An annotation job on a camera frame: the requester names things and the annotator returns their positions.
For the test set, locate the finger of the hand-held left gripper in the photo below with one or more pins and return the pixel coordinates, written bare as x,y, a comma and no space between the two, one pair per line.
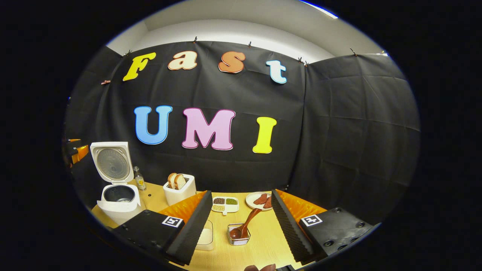
81,153
74,141

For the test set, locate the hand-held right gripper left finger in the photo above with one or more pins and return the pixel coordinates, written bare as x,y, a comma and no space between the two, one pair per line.
192,229

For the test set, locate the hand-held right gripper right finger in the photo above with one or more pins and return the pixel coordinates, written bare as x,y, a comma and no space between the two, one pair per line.
288,226

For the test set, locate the white rice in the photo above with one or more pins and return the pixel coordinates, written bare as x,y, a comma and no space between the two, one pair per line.
206,236

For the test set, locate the clear plastic rice container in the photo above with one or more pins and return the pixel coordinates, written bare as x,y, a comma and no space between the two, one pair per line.
209,241

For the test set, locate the brown wooden spoon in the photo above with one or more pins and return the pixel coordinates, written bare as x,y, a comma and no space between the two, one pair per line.
246,224

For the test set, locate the white rice cooker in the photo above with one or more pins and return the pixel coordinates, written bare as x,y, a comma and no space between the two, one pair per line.
116,205

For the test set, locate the red meat slice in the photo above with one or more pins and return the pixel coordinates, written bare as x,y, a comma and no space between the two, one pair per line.
268,203
260,199

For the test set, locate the white toaster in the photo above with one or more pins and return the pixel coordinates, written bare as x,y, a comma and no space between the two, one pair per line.
180,195

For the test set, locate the white divided bean dish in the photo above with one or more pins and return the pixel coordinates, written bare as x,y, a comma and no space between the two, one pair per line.
225,205

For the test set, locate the white oval plate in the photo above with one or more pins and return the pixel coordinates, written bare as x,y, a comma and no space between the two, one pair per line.
250,201

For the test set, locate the toasted bread slice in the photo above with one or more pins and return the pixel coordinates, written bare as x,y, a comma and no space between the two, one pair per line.
180,181
171,180

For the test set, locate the small glass bottle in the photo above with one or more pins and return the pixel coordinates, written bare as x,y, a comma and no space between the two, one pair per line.
140,182

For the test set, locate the black backdrop cloth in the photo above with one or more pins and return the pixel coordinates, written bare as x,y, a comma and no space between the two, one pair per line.
339,131

